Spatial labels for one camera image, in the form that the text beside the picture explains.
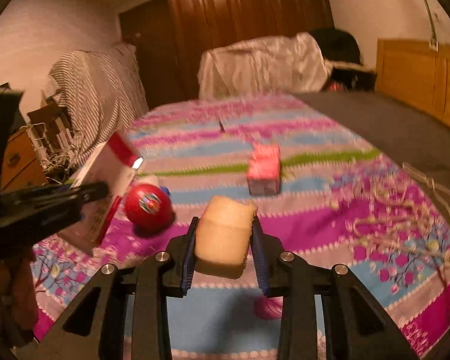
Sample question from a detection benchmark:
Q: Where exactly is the red white medicine box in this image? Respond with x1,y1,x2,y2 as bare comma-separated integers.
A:
59,131,143,255

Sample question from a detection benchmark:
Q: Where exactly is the wooden drawer chest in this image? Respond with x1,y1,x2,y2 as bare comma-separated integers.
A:
1,126,48,193

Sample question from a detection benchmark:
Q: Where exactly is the white blue bottle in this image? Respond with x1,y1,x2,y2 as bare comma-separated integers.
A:
137,175,170,196

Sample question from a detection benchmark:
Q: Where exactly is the red round ball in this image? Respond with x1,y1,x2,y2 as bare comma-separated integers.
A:
124,184,175,237

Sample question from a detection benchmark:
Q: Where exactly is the dark grey bed sheet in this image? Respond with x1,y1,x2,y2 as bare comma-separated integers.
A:
295,92,450,189

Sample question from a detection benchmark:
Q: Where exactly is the dark wooden wardrobe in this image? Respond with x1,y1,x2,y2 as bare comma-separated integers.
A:
118,0,333,109

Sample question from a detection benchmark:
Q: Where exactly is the yellow foam sponge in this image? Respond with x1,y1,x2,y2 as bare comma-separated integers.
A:
195,196,257,280

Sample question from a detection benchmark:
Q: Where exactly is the pink small box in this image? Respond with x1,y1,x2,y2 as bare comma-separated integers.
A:
246,144,281,196

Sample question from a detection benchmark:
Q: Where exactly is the wooden headboard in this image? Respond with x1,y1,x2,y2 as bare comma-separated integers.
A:
375,39,450,127

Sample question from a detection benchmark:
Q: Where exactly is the silver satin pillow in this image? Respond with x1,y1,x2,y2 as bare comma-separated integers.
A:
197,33,332,99

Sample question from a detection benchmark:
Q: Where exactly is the striped grey cloth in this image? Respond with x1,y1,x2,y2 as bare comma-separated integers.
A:
44,42,149,169

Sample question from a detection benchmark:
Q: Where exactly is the black clothing pile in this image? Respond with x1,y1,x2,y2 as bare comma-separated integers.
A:
310,28,376,92

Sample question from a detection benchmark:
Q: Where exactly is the colourful striped bed blanket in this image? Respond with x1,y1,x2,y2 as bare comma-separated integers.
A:
32,95,450,358

